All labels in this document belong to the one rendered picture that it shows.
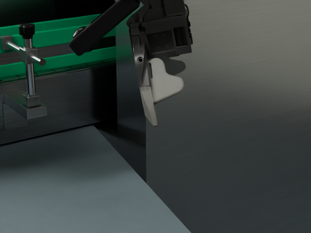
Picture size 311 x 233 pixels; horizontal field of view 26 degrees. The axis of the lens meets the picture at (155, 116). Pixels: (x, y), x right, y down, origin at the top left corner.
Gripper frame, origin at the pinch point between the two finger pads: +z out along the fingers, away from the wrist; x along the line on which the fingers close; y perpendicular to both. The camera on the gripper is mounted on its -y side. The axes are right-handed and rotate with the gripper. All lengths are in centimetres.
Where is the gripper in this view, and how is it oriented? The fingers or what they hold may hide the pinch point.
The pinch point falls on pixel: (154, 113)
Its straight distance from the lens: 98.5
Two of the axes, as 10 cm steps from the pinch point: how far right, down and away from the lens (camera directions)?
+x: 0.6, -2.8, 9.6
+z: 1.9, 9.5, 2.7
